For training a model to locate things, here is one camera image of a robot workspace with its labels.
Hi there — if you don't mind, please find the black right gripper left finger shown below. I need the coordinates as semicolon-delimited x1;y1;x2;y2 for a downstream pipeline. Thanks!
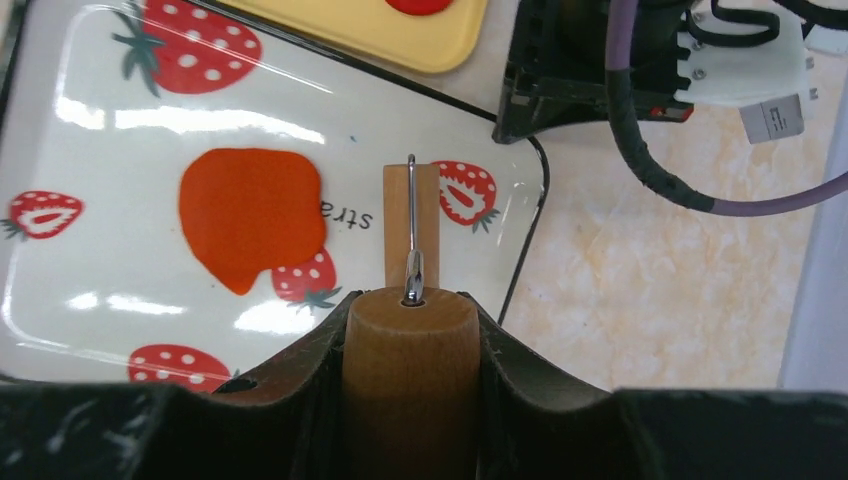
1;296;353;479

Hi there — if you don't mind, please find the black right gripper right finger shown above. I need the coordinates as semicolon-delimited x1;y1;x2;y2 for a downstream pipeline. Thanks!
465;311;847;479

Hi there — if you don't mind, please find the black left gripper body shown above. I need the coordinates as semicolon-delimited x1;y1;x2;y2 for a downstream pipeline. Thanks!
493;0;694;144

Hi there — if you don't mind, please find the wooden pastry roller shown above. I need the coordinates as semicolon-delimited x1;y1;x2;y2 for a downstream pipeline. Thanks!
342;157;481;479

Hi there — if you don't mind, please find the orange dough disc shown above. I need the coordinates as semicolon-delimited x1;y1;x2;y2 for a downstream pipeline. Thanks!
178;148;327;296

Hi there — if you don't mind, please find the red dough disc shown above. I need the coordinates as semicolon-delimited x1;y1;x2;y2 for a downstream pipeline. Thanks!
386;0;453;16

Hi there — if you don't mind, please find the yellow plastic tray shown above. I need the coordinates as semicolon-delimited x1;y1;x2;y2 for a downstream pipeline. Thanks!
224;0;488;74

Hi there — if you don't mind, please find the white strawberry enamel tray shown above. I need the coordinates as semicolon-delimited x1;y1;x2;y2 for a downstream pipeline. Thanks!
1;1;550;390

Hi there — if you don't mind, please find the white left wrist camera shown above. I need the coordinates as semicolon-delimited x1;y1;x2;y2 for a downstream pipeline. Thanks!
674;6;847;144

